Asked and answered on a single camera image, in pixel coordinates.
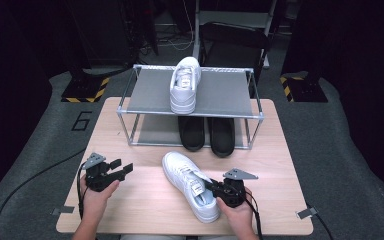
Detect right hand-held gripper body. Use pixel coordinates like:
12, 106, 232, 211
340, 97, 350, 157
214, 168, 259, 208

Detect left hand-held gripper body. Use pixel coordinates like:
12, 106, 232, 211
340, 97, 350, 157
81, 152, 120, 193

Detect white sneaker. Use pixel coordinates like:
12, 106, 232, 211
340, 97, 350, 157
161, 151, 221, 224
169, 56, 202, 115

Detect black slipper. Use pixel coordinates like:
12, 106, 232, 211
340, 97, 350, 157
177, 115, 206, 152
207, 116, 236, 158

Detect grey metal shoe rack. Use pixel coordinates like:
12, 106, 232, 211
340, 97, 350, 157
116, 64, 265, 150

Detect person's left hand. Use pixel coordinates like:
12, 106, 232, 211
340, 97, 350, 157
79, 178, 120, 221

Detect person's right hand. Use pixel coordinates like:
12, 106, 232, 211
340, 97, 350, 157
215, 190, 256, 234

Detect grey tape strip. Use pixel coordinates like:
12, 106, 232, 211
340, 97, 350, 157
296, 207, 318, 220
51, 205, 76, 216

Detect striped black stand base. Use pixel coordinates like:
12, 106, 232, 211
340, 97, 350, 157
60, 68, 111, 104
279, 71, 329, 103

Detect grey floor carpet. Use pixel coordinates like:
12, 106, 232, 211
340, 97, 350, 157
0, 68, 384, 240

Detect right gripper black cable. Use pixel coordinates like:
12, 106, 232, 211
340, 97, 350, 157
244, 191, 264, 240

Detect long black floor cable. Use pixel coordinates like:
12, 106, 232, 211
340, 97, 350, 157
0, 148, 86, 240

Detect short black floor cable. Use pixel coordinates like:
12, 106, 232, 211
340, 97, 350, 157
313, 213, 335, 240

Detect white metal stand frame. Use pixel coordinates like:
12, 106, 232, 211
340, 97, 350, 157
190, 0, 278, 69

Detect white cable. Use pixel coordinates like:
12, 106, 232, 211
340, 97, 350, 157
159, 0, 195, 52

